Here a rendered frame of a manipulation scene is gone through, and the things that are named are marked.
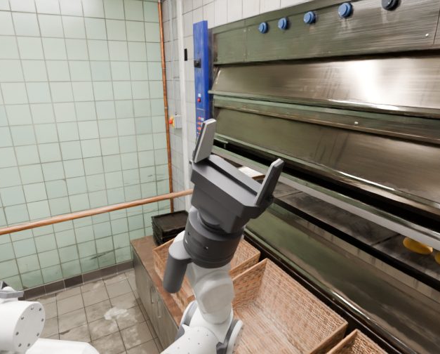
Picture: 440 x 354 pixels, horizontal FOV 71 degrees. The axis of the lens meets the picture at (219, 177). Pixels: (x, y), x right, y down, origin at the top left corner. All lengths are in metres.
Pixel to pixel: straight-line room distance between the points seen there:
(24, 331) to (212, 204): 0.33
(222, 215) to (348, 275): 1.07
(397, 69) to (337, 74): 0.23
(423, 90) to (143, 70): 2.22
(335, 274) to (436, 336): 0.40
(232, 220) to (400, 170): 0.83
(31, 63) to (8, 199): 1.05
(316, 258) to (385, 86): 0.80
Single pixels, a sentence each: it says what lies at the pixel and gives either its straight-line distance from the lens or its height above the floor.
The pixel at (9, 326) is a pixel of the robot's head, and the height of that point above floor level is 1.50.
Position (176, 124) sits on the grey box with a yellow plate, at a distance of 2.59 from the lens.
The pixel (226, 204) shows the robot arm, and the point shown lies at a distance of 0.41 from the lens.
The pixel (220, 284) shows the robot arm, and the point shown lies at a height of 1.51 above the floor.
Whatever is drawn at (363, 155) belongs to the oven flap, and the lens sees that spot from 1.24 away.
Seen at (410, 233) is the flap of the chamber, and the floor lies 1.40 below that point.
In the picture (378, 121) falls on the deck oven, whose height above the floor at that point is 1.67.
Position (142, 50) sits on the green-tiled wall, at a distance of 2.86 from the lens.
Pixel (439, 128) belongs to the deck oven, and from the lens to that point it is 1.10.
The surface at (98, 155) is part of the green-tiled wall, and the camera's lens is 2.83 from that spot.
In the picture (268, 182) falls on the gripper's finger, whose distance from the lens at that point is 0.37.
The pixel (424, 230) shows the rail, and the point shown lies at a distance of 1.00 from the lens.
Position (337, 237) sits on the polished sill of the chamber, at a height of 1.18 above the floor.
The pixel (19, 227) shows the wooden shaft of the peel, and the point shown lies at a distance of 1.64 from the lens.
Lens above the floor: 1.82
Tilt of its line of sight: 18 degrees down
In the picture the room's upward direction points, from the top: straight up
